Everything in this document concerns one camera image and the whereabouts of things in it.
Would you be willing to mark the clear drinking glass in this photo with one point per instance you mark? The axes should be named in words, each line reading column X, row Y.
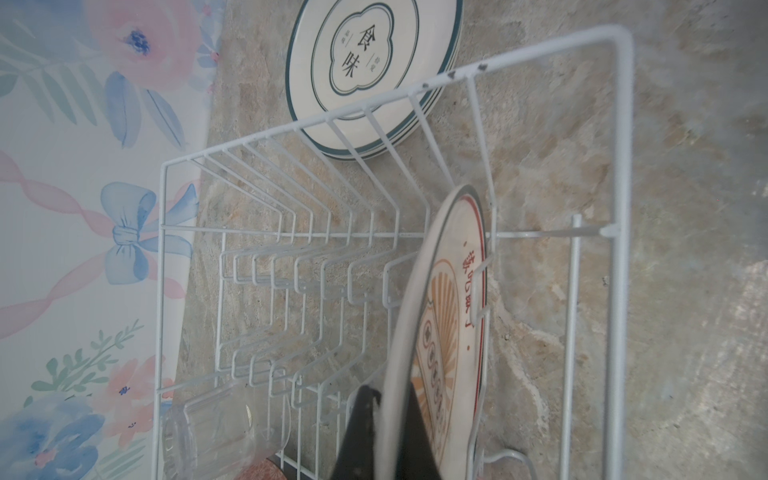
column 219, row 433

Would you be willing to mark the green red rimmed plate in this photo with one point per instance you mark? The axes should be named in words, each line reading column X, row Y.
column 414, row 129

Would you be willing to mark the white wire dish rack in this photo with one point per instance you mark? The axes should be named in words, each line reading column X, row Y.
column 334, row 296

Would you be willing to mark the pink patterned bowl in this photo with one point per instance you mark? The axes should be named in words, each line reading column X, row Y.
column 263, row 470

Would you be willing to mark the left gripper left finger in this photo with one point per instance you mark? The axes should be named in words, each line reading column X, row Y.
column 355, row 459

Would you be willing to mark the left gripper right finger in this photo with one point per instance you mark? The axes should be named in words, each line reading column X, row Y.
column 415, row 459

